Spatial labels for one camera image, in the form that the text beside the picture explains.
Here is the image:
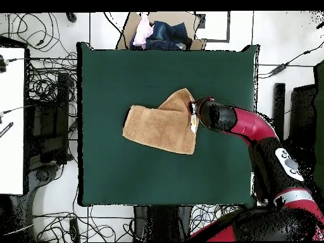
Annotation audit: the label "tan terry towel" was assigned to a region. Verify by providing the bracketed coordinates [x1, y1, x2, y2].
[121, 87, 200, 156]

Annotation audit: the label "blue denim jeans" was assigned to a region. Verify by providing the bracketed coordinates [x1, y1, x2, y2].
[129, 20, 193, 51]

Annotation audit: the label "black upright bar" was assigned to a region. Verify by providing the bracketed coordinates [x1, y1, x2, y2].
[272, 82, 286, 141]

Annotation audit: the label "white pink garment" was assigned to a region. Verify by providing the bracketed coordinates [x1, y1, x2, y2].
[132, 13, 154, 47]

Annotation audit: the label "brown cardboard box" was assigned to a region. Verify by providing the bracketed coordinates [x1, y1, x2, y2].
[116, 11, 208, 51]

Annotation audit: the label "dark green table cloth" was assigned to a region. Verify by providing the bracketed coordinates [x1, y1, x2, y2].
[76, 41, 260, 207]

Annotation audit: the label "black panel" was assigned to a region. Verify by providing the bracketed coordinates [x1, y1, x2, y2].
[288, 83, 318, 150]

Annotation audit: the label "black equipment stand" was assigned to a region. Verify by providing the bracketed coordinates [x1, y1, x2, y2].
[25, 72, 71, 166]

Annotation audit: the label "black power strip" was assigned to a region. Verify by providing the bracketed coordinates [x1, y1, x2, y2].
[69, 218, 81, 242]

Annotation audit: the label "white side table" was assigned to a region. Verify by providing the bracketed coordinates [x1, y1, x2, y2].
[0, 46, 26, 196]

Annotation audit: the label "black printed strip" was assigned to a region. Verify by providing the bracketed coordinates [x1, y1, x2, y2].
[0, 121, 14, 139]

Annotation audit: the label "black cable adapter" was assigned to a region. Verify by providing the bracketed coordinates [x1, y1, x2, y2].
[268, 63, 288, 75]

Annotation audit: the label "black cable tangle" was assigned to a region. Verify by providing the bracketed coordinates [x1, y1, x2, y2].
[32, 204, 135, 242]
[26, 50, 78, 102]
[189, 204, 241, 235]

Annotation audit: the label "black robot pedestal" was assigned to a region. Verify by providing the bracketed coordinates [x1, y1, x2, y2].
[133, 205, 194, 242]

